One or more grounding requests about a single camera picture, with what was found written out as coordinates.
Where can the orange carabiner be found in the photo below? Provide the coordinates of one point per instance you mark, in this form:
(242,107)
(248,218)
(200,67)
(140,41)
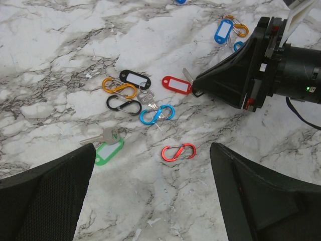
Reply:
(239,28)
(114,86)

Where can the red carabiner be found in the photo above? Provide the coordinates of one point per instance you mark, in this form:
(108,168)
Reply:
(179,154)

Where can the light blue carabiner middle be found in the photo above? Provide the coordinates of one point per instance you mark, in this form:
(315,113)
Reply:
(158,112)

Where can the orange carabiner near black tag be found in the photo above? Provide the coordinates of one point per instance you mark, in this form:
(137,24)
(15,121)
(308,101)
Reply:
(114,86)

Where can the blue key tag with key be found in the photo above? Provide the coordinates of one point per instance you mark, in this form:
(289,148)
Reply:
(223,31)

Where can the orange carabiner front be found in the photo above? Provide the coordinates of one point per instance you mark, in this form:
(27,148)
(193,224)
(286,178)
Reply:
(239,28)

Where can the black key tag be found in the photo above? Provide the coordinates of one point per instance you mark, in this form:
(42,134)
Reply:
(143,83)

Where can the green key tag with key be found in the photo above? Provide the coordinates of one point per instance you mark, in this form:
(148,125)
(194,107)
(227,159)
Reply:
(112,141)

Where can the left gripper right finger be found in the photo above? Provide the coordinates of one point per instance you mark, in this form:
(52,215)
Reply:
(258,203)

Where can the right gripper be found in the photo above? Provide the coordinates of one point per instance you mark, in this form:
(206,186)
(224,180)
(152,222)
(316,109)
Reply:
(263,67)

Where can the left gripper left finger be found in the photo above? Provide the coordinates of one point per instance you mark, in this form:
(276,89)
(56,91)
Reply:
(45,202)

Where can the red key tag with key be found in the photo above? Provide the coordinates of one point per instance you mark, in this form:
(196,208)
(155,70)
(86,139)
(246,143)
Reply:
(181,86)

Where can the blue carabiner front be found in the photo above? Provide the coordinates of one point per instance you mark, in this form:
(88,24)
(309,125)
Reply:
(237,45)

